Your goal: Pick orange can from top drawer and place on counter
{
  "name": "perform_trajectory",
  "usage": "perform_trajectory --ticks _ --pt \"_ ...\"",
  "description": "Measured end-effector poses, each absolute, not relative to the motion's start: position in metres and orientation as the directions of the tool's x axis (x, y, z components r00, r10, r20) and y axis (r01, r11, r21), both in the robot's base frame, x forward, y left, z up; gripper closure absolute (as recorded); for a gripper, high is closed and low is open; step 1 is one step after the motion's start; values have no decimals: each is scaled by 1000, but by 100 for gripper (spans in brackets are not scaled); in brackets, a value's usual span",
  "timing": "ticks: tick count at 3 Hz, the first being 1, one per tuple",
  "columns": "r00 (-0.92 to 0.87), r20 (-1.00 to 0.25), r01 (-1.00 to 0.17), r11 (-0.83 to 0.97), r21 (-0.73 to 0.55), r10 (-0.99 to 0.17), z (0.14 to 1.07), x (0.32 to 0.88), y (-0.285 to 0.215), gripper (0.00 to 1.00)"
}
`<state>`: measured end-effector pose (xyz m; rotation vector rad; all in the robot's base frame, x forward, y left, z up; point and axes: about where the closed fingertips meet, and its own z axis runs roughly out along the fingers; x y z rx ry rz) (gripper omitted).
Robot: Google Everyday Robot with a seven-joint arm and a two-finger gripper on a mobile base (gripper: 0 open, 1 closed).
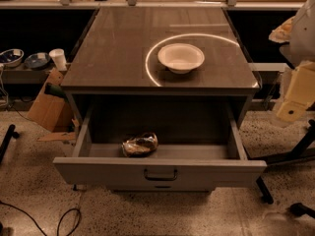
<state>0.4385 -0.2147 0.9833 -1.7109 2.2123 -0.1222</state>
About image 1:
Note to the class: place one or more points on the flat cardboard piece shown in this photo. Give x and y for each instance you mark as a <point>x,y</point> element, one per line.
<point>58,136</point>

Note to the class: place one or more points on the white bowl on counter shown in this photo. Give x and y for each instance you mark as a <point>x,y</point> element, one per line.
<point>181,58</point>

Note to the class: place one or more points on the black drawer handle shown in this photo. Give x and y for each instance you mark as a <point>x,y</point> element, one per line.
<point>160,177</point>

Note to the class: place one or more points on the blue bowl on shelf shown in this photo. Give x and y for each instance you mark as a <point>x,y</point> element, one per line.
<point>37,61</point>

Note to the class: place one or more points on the open grey top drawer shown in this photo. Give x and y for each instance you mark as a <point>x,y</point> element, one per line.
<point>200,141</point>

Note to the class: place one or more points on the white paper cup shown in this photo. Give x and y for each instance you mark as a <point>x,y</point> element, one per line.
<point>58,57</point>

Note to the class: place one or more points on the brown cardboard box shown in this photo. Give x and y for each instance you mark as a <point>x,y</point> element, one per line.
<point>51,112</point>

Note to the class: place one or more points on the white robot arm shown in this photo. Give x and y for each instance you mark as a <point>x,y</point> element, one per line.
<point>299,32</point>

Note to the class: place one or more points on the black left stand leg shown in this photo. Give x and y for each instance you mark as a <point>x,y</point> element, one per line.
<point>11,133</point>

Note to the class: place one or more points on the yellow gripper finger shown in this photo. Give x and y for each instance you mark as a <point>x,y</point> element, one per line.
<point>300,94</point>

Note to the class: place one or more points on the black stand leg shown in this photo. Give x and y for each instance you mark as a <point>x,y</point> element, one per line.
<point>302,151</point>
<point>11,133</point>

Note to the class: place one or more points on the white patterned bowl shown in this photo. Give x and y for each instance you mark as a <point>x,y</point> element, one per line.
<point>11,58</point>

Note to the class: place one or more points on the grey cabinet with counter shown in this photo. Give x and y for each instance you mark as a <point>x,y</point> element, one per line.
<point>120,55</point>

